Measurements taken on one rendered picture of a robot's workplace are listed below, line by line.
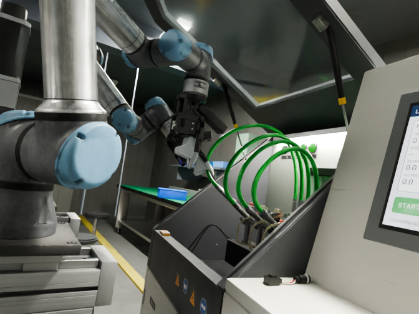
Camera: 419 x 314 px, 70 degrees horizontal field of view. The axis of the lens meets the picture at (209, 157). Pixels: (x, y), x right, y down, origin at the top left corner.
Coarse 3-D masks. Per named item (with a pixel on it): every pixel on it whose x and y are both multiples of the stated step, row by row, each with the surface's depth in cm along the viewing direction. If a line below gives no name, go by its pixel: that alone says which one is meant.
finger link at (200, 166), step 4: (196, 160) 107; (200, 160) 107; (196, 164) 106; (200, 164) 106; (204, 164) 106; (208, 164) 106; (196, 168) 106; (200, 168) 106; (204, 168) 106; (208, 168) 106; (212, 168) 107; (196, 172) 105; (212, 172) 106
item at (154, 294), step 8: (152, 280) 118; (144, 288) 126; (152, 288) 116; (160, 288) 107; (144, 296) 125; (152, 296) 115; (160, 296) 106; (144, 304) 123; (152, 304) 113; (160, 304) 104; (168, 304) 97; (144, 312) 122; (152, 312) 112; (160, 312) 103; (168, 312) 96; (176, 312) 90
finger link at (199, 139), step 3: (201, 126) 87; (201, 129) 85; (198, 132) 85; (201, 132) 85; (195, 135) 87; (198, 135) 85; (201, 135) 85; (198, 138) 85; (201, 138) 85; (198, 141) 85; (201, 141) 85; (195, 144) 86; (198, 144) 85; (195, 147) 86; (198, 147) 85; (195, 150) 86; (198, 150) 86
